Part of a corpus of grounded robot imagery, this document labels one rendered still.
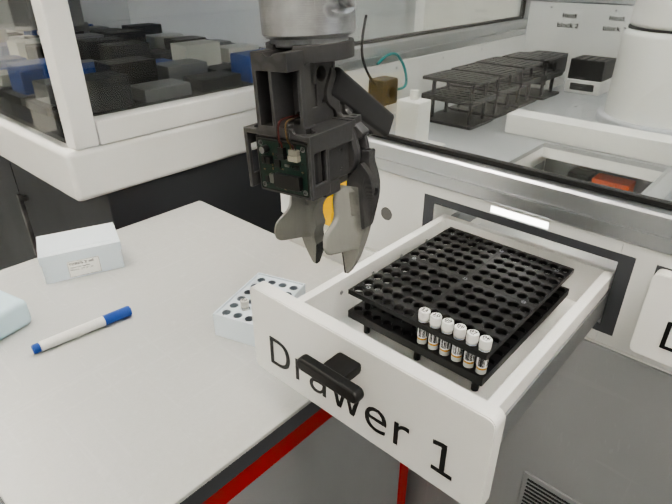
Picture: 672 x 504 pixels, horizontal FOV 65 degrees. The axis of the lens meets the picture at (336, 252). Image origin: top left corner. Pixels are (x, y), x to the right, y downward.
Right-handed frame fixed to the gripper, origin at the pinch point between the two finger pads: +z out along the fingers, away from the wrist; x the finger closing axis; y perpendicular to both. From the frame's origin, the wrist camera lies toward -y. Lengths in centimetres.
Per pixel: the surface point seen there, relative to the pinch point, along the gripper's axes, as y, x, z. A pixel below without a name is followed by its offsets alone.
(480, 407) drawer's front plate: 6.4, 18.3, 5.9
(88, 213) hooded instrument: -20, -88, 22
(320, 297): -3.3, -5.1, 8.8
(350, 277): -8.6, -4.6, 8.6
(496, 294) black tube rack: -14.0, 11.9, 8.4
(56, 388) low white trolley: 17.8, -31.8, 20.1
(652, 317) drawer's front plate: -24.2, 26.8, 11.9
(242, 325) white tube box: -2.6, -18.8, 17.6
